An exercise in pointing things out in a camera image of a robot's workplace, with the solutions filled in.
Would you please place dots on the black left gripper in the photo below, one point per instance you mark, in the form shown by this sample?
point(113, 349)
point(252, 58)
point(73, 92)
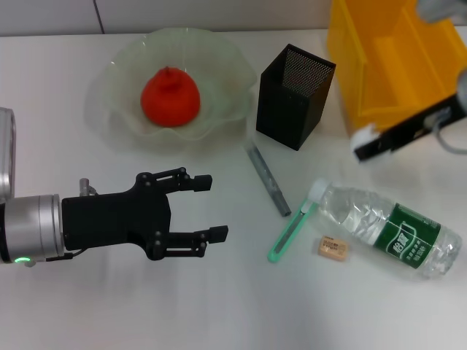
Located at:
point(109, 218)

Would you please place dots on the yellow plastic storage bin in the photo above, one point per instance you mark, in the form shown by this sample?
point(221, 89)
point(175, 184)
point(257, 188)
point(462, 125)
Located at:
point(394, 65)

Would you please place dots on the beige eraser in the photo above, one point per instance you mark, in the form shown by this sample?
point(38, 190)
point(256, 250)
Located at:
point(332, 248)

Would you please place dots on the grey pen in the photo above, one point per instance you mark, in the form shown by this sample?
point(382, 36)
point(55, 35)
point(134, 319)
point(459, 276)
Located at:
point(266, 178)

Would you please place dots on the clear water bottle green label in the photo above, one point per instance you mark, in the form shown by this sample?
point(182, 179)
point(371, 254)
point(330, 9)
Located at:
point(383, 226)

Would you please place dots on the green utility knife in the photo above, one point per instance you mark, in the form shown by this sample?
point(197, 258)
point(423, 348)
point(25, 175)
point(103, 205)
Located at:
point(288, 233)

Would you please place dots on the black mesh pen holder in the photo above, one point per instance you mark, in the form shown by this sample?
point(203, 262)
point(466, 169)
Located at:
point(288, 105)

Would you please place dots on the orange fruit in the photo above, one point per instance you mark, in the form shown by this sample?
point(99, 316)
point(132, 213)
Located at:
point(169, 98)

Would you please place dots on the clear glass fruit plate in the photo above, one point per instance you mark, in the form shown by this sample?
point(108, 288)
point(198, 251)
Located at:
point(226, 80)

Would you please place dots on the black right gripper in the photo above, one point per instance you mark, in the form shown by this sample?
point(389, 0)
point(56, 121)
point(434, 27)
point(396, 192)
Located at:
point(427, 124)

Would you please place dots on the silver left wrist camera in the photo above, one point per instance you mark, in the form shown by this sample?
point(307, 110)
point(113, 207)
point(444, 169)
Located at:
point(7, 153)

